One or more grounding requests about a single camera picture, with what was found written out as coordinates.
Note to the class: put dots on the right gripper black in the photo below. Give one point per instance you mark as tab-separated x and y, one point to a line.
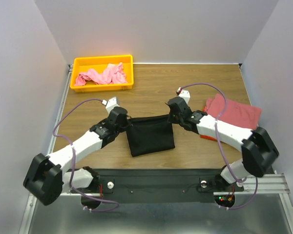
173	117

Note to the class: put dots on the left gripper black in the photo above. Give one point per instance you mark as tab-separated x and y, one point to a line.
126	123

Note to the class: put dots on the black t shirt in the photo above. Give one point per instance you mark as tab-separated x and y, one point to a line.
148	135

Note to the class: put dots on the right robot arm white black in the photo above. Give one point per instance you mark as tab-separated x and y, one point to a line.
256	146

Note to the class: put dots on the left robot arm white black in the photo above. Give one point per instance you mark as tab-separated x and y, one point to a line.
48	176

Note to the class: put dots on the folded orange t shirt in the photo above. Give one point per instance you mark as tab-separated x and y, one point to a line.
208	137

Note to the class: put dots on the pink crumpled t shirt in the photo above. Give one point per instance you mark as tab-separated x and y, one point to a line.
112	74

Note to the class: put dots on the yellow plastic bin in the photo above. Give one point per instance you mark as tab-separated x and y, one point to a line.
99	64

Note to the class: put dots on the left white knob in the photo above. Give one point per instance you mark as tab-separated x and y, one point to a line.
110	185

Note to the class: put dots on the folded dusty red t shirt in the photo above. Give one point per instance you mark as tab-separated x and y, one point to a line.
237	114

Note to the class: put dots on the right silver knob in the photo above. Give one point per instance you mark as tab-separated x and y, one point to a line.
203	184

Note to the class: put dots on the electronics board with leds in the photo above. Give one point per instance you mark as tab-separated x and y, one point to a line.
224	199

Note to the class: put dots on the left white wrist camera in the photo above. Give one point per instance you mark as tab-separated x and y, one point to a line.
111	104

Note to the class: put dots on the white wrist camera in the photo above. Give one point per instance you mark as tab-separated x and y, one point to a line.
111	104
184	94

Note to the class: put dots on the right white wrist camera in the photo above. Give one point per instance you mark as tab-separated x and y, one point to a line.
184	94

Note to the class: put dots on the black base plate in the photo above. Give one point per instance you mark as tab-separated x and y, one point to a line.
159	196

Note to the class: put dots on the aluminium left side rail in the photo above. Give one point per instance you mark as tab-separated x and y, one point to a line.
59	106

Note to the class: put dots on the aluminium rail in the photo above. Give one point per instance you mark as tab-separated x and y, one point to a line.
269	184
59	106

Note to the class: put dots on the aluminium front rail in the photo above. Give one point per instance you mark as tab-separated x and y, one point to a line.
269	184

